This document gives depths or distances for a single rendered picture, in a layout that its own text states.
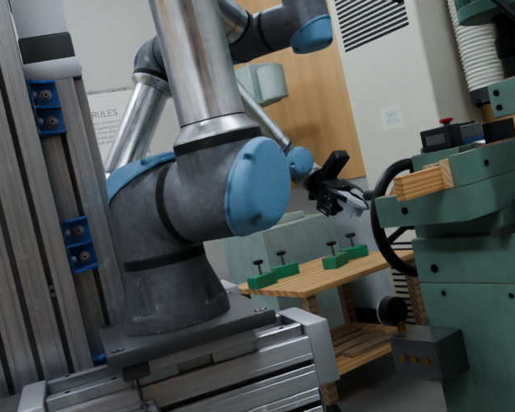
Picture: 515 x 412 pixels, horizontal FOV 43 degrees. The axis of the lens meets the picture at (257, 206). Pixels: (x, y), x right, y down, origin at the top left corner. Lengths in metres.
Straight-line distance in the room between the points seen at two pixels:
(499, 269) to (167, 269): 0.62
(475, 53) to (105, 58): 2.31
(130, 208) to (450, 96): 2.16
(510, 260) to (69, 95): 0.80
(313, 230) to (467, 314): 2.32
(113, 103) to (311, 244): 1.52
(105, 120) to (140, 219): 3.24
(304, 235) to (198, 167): 2.74
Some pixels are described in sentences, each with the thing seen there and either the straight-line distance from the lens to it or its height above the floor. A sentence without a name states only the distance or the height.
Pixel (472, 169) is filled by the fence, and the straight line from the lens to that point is 1.17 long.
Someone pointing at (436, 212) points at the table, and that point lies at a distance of 1.18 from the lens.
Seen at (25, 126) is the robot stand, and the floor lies 1.15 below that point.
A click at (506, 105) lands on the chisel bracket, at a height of 1.02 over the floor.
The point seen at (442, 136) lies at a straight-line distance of 1.44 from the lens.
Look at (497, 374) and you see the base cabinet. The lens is 1.32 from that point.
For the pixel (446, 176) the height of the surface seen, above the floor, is 0.92.
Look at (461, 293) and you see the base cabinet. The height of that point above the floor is 0.69.
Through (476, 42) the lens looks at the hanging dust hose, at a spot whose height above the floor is 1.32.
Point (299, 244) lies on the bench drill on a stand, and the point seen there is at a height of 0.58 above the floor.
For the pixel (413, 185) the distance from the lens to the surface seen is 1.11.
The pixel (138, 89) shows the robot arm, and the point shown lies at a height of 1.26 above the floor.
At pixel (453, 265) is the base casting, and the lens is 1.29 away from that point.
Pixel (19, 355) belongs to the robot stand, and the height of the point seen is 0.81.
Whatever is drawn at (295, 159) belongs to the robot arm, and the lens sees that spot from 1.59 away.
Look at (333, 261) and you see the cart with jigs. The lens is 2.81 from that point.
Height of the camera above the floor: 0.99
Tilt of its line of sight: 3 degrees down
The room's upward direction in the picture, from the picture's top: 13 degrees counter-clockwise
